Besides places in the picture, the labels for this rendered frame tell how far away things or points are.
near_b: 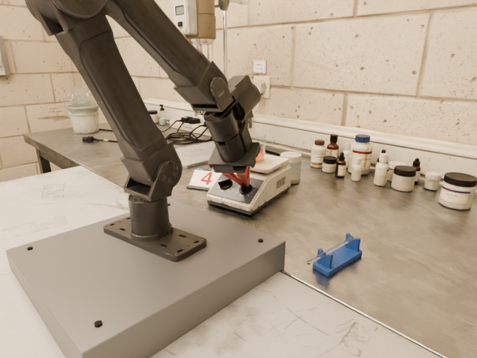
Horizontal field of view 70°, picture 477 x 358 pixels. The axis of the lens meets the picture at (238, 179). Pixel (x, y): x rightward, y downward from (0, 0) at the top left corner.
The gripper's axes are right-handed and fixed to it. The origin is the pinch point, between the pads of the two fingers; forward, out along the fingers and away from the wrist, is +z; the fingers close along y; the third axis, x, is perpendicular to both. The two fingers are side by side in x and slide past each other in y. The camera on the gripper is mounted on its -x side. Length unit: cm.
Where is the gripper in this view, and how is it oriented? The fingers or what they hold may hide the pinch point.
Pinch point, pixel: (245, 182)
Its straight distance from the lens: 77.1
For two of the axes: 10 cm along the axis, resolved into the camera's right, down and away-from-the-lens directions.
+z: 2.8, 6.8, 6.8
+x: -2.7, 7.3, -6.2
